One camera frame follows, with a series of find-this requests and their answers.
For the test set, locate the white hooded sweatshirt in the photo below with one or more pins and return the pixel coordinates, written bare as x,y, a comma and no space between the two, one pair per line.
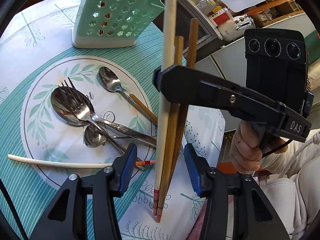
292,200

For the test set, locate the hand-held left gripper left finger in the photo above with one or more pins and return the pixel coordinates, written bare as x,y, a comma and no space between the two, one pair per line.
127,170

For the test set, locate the wooden shelf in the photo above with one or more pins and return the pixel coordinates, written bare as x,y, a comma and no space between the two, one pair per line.
275,5

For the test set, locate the green perforated utensil holder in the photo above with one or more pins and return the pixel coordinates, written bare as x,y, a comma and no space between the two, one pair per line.
83,12

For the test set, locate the black glass door appliance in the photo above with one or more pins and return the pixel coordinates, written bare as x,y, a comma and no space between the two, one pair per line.
200,33

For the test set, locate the brown wooden chopstick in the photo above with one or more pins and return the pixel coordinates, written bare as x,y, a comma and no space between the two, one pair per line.
193,42
178,52

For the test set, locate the person's right hand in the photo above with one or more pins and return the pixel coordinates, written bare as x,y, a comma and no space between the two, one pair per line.
243,150

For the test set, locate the row of spice jars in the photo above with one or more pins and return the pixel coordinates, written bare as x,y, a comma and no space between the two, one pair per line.
207,3

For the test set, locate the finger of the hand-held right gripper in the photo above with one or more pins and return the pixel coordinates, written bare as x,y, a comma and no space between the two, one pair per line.
200,90

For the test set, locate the white plastic jug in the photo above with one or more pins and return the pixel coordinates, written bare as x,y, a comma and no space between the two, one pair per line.
232,27

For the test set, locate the small steel spoon gold tip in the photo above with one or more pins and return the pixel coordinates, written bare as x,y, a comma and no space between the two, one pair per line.
93,137

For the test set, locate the pink clothing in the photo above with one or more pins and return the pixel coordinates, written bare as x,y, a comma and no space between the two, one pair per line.
197,220

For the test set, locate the white plate leaf pattern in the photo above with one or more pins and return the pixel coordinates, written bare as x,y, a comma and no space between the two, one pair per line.
112,105

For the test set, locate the thin white chopstick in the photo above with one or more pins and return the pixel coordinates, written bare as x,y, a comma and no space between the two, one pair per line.
62,163

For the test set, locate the steel fork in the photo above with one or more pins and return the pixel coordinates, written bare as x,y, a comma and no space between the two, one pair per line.
81,107

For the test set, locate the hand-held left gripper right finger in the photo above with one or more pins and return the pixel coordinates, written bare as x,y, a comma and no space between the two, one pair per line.
193,172

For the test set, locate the cream chopstick red striped end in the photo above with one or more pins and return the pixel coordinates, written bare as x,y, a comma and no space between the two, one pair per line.
170,30

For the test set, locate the person's right forearm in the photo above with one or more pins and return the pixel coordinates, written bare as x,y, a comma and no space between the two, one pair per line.
277,165

